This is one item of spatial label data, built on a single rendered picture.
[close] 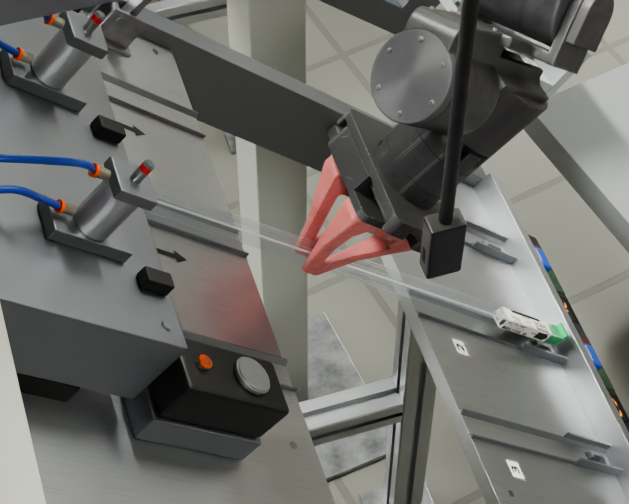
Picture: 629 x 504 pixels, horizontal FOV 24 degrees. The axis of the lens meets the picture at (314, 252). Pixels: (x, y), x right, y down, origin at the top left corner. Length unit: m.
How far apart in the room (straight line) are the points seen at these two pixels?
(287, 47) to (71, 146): 0.66
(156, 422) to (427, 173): 0.28
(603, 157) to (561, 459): 0.50
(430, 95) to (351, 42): 1.63
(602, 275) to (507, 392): 1.09
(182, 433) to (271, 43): 0.70
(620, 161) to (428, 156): 0.63
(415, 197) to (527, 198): 1.33
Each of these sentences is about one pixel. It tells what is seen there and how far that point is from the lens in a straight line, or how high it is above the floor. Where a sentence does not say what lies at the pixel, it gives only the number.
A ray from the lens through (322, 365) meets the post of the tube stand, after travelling 2.07.
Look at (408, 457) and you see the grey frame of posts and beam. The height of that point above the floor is 0.19.
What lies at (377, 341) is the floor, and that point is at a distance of 2.10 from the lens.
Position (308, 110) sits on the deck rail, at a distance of 1.19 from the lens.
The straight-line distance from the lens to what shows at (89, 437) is 0.76.
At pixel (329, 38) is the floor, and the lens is 2.49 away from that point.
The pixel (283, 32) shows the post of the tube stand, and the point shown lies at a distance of 1.42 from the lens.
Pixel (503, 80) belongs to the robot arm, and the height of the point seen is 1.11.
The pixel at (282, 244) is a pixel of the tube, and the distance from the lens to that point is 0.98.
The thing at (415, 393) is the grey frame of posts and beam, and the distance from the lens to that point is 1.66.
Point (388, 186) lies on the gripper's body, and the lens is 0.95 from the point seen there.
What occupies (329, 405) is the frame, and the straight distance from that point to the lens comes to 1.67.
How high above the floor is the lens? 1.76
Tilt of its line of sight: 53 degrees down
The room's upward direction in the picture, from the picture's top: straight up
